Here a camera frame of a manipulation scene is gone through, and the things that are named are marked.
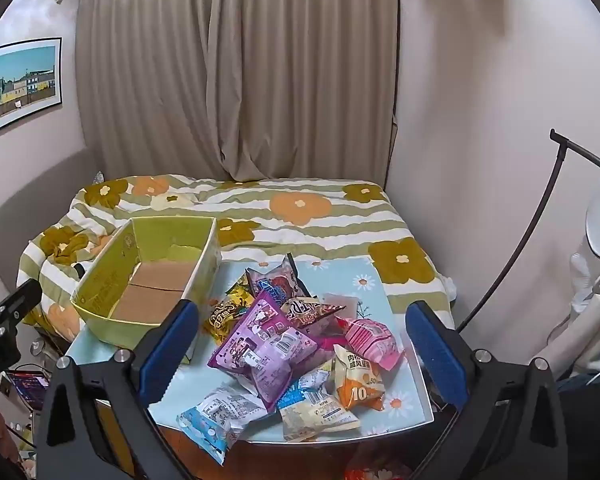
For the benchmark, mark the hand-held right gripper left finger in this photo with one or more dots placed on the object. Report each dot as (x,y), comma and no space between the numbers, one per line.
(172,350)

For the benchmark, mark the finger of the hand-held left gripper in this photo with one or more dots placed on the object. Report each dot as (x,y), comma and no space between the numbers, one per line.
(22,297)

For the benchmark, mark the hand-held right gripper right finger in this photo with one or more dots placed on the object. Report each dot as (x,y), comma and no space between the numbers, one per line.
(437,355)

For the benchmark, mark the green cardboard box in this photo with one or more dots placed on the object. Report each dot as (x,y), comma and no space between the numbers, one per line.
(145,290)

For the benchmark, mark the purple snack packet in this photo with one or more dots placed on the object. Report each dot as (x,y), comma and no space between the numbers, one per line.
(260,345)

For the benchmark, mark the orange white snack packet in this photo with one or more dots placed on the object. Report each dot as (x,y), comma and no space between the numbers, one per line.
(355,385)

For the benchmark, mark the magenta snack packet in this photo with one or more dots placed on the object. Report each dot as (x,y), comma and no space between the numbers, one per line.
(330,345)

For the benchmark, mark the cream blue snack packet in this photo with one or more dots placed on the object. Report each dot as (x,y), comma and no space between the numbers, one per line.
(315,410)

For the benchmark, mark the laptop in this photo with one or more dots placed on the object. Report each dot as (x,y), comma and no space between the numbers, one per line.
(27,387)

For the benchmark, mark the gold brown snack packet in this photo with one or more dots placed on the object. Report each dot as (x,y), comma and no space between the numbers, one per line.
(220,317)

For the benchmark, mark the small black object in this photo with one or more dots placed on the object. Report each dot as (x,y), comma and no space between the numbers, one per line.
(80,270)

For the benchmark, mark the pale blue white snack packet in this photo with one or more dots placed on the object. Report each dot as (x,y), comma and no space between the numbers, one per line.
(215,415)

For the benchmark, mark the yellow green snack packet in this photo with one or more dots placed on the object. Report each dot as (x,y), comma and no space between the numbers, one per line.
(237,292)

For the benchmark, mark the pink blue cartoon snack packet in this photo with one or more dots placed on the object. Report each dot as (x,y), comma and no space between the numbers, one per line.
(280,285)

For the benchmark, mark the dark red snack packet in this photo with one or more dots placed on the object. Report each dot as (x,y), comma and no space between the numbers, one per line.
(310,312)

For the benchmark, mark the white cloth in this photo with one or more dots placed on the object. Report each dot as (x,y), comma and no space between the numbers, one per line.
(590,310)

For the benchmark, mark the striped floral blanket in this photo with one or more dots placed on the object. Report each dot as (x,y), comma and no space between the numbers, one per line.
(300,220)

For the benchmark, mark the beige curtain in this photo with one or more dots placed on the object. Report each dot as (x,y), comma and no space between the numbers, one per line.
(240,70)

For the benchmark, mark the wall poster of coloured houses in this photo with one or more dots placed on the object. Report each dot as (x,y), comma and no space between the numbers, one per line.
(20,85)

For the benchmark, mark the black wall pole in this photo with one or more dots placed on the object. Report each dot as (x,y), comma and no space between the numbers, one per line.
(395,85)

